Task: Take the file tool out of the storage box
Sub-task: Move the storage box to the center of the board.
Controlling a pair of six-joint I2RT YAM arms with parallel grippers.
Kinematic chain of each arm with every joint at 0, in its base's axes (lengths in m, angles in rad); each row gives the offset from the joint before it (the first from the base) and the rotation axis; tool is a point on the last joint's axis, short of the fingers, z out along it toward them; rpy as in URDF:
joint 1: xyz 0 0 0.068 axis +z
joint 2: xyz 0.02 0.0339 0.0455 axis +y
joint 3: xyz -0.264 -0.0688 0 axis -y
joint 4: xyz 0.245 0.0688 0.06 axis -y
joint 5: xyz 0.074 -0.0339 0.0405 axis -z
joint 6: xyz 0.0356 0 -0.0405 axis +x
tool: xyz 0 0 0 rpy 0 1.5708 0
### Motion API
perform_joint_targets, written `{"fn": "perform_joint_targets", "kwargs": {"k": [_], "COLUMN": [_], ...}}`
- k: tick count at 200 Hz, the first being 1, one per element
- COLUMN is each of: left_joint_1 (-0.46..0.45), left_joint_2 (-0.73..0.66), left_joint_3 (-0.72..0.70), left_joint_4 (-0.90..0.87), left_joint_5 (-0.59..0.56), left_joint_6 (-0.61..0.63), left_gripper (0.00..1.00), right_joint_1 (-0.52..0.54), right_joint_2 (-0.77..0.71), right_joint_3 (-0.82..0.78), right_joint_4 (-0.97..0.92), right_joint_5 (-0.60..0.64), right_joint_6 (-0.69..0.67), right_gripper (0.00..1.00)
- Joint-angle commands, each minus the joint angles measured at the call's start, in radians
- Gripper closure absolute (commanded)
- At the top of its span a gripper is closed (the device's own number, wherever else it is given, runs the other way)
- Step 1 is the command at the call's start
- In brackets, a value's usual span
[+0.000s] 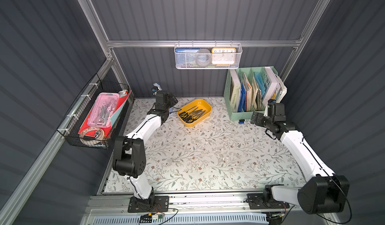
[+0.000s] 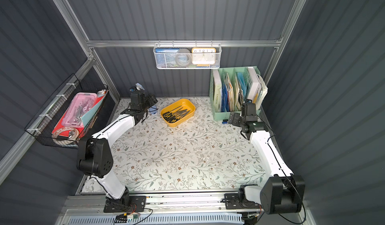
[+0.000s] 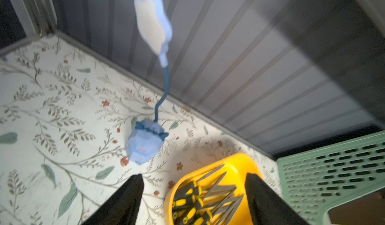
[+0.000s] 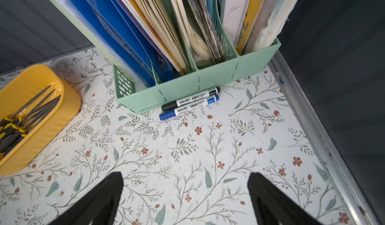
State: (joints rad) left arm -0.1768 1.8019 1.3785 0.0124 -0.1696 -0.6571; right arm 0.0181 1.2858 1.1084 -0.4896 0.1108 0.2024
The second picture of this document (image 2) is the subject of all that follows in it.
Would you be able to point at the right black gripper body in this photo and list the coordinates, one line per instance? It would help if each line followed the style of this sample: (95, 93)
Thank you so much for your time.
(234, 118)

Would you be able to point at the blue box in basket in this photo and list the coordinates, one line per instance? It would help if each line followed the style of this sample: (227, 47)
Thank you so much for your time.
(165, 57)

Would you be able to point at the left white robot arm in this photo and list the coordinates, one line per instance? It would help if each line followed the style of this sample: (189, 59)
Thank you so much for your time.
(95, 158)

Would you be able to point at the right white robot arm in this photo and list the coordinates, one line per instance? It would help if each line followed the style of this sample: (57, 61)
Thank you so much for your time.
(283, 191)

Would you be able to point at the black wire wall basket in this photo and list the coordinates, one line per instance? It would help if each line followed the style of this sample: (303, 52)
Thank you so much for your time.
(41, 129)

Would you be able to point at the aluminium front rail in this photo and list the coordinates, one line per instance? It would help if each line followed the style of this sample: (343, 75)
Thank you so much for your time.
(158, 202)

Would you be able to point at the white book in organizer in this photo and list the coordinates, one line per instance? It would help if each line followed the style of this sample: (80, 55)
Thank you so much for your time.
(217, 91)

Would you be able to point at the blue small desk lamp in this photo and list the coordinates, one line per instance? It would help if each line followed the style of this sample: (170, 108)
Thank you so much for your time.
(152, 109)

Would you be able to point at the blue folder in organizer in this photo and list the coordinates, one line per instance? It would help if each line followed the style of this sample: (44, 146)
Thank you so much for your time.
(224, 103)

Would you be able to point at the yellow plastic storage tray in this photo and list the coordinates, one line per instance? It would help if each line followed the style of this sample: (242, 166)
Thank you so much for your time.
(178, 112)

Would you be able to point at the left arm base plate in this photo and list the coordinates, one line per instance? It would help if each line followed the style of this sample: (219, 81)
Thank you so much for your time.
(125, 205)

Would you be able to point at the pink plastic tool case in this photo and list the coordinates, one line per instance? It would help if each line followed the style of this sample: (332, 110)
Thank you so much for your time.
(79, 106)

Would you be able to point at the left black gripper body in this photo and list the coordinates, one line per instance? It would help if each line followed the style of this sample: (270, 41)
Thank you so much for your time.
(150, 100)

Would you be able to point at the yellow white alarm clock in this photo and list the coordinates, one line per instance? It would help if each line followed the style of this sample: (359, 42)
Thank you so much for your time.
(203, 56)

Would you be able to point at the white vented panel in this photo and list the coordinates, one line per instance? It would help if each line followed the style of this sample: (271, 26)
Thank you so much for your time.
(161, 219)

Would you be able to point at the grey tape roll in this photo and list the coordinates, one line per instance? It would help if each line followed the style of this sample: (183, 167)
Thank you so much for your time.
(183, 57)

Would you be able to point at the green desktop file organizer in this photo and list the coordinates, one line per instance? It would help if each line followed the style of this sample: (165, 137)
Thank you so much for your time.
(242, 83)

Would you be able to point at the white binder right side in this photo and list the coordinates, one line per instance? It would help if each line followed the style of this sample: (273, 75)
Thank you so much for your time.
(261, 92)

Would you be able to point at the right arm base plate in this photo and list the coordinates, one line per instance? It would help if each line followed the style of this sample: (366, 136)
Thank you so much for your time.
(236, 201)

